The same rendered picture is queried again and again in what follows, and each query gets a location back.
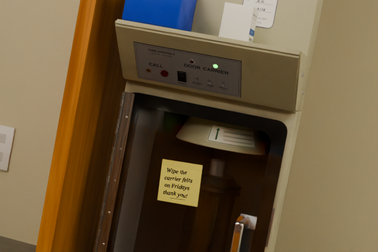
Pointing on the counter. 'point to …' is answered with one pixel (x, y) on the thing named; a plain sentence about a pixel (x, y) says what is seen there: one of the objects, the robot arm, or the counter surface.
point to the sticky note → (180, 182)
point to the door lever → (242, 222)
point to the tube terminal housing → (285, 16)
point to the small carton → (238, 22)
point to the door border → (124, 113)
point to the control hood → (147, 35)
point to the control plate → (183, 58)
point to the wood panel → (86, 117)
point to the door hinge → (109, 160)
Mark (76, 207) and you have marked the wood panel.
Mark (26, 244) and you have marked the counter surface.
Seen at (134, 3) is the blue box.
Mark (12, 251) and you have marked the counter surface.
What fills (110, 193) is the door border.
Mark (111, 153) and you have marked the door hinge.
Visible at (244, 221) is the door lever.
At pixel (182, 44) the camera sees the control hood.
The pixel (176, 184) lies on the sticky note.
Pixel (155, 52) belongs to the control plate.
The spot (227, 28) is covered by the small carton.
